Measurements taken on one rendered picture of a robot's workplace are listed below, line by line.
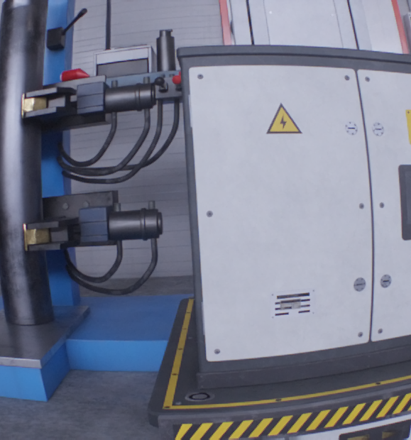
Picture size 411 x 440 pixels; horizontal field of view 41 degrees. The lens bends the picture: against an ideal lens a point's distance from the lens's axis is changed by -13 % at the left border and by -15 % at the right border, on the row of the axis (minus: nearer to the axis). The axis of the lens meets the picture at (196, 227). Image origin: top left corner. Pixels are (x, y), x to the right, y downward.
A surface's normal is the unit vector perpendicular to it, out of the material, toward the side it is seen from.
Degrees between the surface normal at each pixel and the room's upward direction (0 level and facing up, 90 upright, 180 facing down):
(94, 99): 90
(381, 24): 90
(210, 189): 90
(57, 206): 90
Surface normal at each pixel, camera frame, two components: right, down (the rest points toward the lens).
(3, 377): -0.03, 0.08
